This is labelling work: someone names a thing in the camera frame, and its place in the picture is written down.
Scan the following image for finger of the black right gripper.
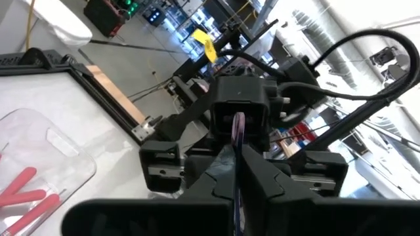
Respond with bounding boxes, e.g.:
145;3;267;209
263;155;294;178
184;154;219;188

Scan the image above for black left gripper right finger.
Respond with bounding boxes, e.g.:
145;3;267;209
241;144;420;236

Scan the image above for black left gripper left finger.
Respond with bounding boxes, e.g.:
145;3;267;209
62;146;236;236

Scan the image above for iridescent rainbow fork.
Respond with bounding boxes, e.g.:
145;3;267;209
230;111;247;236

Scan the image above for red storage bin shelf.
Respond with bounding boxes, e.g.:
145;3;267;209
288;121;318;142

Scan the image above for wooden table board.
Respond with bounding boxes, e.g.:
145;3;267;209
85;64;147;125

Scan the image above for clear plastic bin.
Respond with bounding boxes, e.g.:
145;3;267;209
0;108;97;236

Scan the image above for yellow tape tag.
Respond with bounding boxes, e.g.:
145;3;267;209
192;28;218;64

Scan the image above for black computer blue lights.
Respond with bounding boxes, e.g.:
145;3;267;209
142;6;167;28

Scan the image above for black and red case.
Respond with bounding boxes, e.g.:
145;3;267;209
83;0;125;37

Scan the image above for black computer green lights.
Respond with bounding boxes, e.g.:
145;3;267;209
121;0;141;16

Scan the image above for white trash can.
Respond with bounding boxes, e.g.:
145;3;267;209
19;0;93;47

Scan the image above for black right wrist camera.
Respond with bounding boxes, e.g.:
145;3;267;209
209;75;272;140

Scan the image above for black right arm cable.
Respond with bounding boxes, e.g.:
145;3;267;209
216;49;286;79

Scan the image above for black looped cable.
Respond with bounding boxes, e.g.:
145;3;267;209
277;28;420;102

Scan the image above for yellow hanging cable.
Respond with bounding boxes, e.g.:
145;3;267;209
25;0;35;50

